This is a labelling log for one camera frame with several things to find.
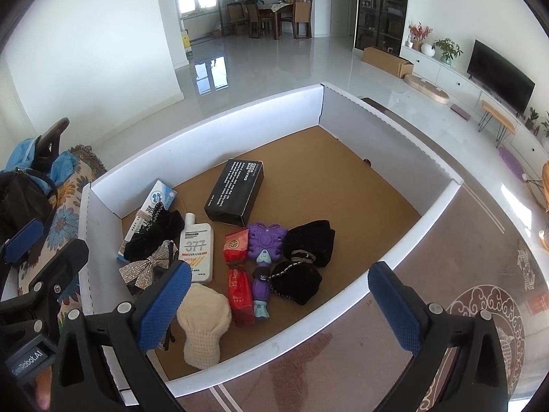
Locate red plastic packet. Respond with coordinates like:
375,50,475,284
223,228,257,327

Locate brown cardboard box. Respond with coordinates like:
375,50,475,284
362,46,414,79

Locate blue cloth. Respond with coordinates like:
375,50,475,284
6,137,80,194

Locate purple toy wand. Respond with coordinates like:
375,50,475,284
245,222,289,320

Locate red flowers in vase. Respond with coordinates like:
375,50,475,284
408,21,430,51

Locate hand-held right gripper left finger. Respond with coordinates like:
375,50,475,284
50,260,193,412

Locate cream knitted mitt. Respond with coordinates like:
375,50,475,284
177,283,232,370

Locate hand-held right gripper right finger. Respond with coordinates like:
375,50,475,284
368,261,511,412

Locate floral patterned cloth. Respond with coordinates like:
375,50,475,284
19,145,108,322

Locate wooden dining table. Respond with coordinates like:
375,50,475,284
257,2,296,39

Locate green potted plant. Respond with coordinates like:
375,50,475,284
432,38,464,66

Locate black printed box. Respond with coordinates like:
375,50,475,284
203,159,265,227

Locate purple floor mat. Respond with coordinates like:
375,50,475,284
498,146,526,181

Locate dark glass display cabinet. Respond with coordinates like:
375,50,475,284
354,0,410,52

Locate rhinestone bow hair clip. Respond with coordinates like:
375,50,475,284
119,242,178,290

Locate beige oval board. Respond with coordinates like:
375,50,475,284
404,74,450,104

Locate white television cabinet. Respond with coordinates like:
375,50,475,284
401,45,549,168

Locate blue white ointment box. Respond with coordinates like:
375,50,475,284
117,179,177,263

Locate white sunscreen bottle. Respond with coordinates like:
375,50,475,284
178,212,214,285

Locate dark patterned glass desktop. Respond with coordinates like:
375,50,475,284
172,182,549,412

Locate white cardboard box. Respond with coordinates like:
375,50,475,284
77,81,464,406

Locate black television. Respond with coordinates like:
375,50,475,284
467,39,536,114

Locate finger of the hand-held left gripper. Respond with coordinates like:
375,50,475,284
0,238,90,322
3,218,46,265

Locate person's left hand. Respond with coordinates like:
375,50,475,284
33,367,54,410

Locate wooden bench with hairpin legs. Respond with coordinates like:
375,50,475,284
478,100,517,142

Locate wooden dining chair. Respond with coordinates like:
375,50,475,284
245,4,275,39
226,2,249,37
293,0,314,39

